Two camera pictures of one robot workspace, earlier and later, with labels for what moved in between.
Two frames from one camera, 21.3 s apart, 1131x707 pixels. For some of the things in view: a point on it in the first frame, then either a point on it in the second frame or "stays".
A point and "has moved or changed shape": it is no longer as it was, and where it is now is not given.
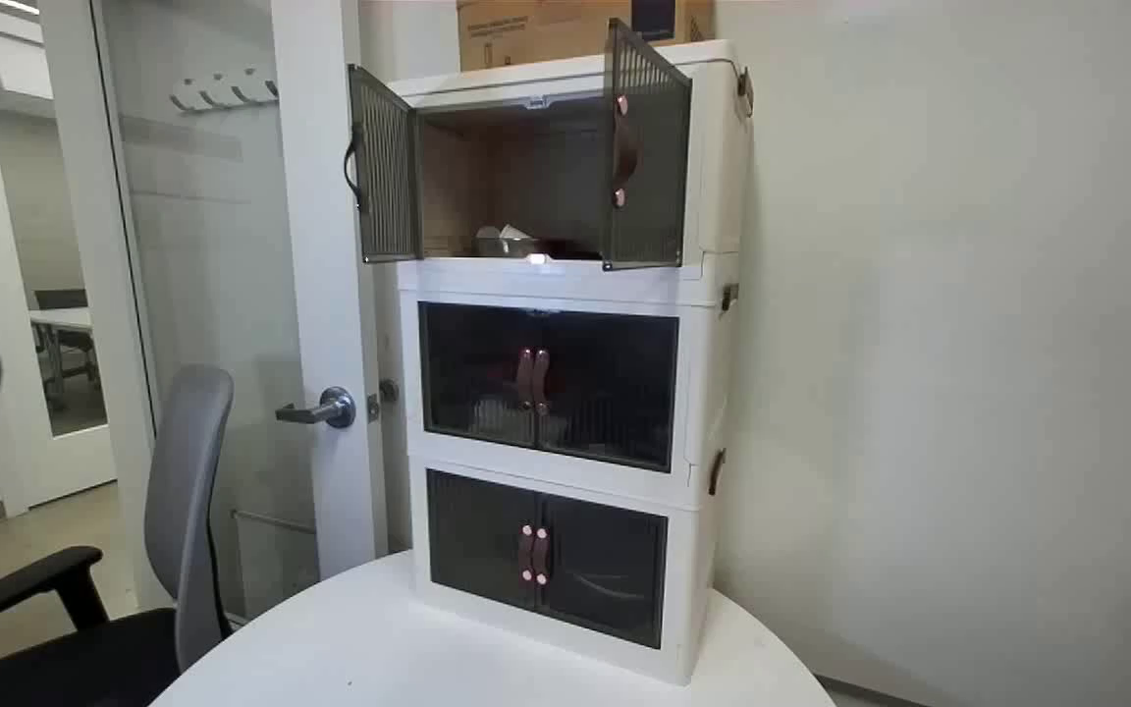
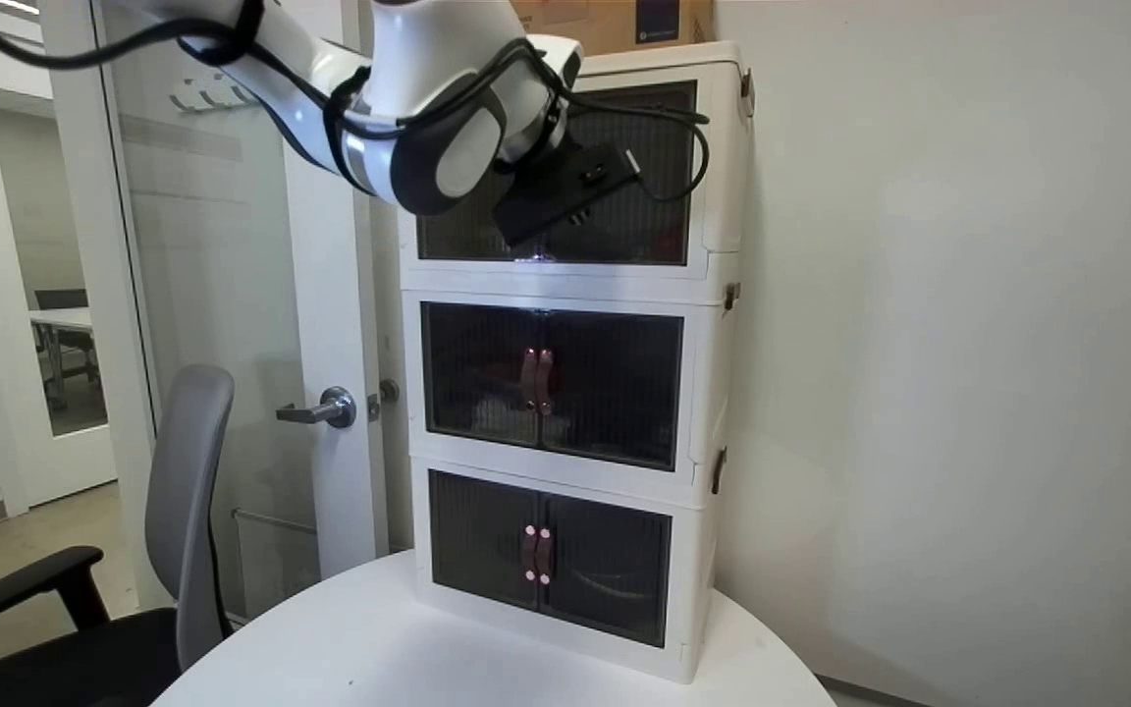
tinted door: (378, 165) has moved or changed shape
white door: (322, 267) stays
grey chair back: (128, 657) stays
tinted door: (646, 154) has moved or changed shape
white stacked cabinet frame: (568, 353) stays
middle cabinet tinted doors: (551, 379) stays
